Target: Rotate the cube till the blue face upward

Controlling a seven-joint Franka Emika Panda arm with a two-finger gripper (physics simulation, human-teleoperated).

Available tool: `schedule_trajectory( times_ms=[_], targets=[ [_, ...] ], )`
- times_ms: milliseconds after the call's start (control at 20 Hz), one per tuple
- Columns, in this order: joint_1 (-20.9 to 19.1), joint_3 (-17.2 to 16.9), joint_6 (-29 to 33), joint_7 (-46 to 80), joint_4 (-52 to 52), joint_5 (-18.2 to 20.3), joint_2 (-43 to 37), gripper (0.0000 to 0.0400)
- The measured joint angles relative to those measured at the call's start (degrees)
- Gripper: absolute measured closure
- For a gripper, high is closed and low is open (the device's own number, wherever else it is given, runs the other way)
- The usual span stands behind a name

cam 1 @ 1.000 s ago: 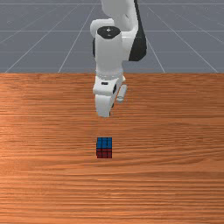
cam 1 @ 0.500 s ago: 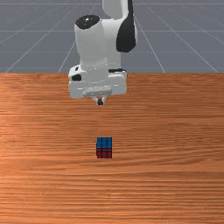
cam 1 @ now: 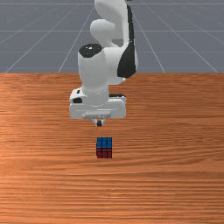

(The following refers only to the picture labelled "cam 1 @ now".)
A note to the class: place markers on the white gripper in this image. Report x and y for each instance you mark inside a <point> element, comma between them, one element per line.
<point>116,108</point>

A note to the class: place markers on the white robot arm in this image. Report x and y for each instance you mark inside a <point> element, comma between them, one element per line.
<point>96,67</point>

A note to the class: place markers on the many-coloured puzzle cube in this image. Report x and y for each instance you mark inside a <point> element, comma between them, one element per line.
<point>104,147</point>

